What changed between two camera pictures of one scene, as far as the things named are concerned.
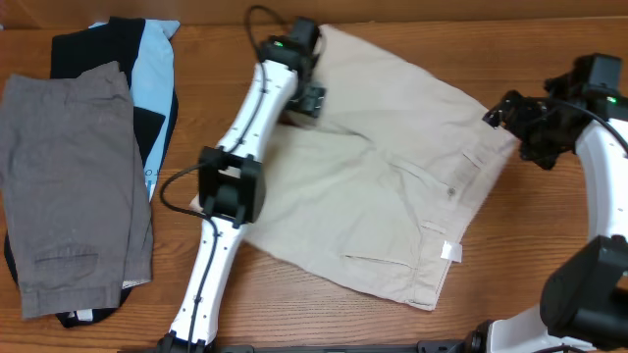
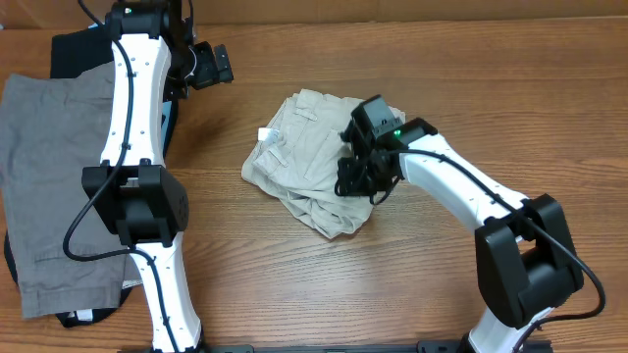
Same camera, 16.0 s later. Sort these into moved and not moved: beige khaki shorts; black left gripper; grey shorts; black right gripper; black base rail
Moved: beige khaki shorts; black right gripper; black left gripper
Not moved: black base rail; grey shorts
